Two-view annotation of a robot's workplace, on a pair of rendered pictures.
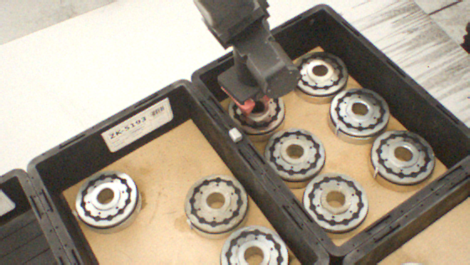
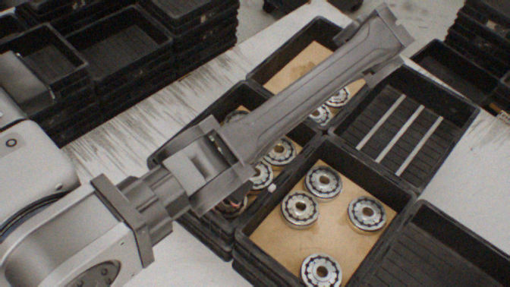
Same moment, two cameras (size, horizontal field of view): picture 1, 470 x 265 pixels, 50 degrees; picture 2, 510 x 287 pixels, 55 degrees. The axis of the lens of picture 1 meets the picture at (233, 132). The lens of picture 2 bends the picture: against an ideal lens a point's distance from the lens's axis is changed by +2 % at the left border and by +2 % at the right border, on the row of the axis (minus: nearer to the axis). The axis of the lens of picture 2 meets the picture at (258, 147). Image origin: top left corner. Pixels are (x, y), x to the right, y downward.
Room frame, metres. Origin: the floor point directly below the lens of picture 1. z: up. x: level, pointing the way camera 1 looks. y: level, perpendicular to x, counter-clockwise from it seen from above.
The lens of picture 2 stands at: (0.81, 0.50, 1.99)
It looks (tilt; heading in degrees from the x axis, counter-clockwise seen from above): 55 degrees down; 238
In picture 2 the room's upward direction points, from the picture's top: 9 degrees clockwise
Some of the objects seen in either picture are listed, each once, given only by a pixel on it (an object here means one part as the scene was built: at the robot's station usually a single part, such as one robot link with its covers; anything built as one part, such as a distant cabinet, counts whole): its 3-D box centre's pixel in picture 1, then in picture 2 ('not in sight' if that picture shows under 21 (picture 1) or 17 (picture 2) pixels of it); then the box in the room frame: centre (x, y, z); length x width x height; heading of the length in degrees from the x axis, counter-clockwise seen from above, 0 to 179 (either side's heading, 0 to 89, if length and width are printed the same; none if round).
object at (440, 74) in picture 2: not in sight; (442, 89); (-0.85, -0.53, 0.26); 0.40 x 0.30 x 0.23; 110
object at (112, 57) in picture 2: not in sight; (121, 67); (0.59, -1.13, 0.31); 0.40 x 0.30 x 0.34; 20
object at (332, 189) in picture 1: (336, 200); (278, 149); (0.33, -0.15, 0.86); 0.05 x 0.05 x 0.01
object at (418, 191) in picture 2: not in sight; (404, 122); (-0.03, -0.07, 0.92); 0.40 x 0.30 x 0.02; 27
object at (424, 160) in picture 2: not in sight; (398, 132); (-0.03, -0.07, 0.87); 0.40 x 0.30 x 0.11; 27
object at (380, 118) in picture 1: (359, 111); not in sight; (0.50, -0.22, 0.86); 0.10 x 0.10 x 0.01
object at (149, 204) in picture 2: not in sight; (146, 206); (0.77, 0.21, 1.45); 0.09 x 0.08 x 0.12; 110
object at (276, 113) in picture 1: (256, 109); (228, 200); (0.53, -0.05, 0.86); 0.10 x 0.10 x 0.01
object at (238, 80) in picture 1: (253, 64); (231, 177); (0.53, -0.04, 0.98); 0.10 x 0.07 x 0.07; 123
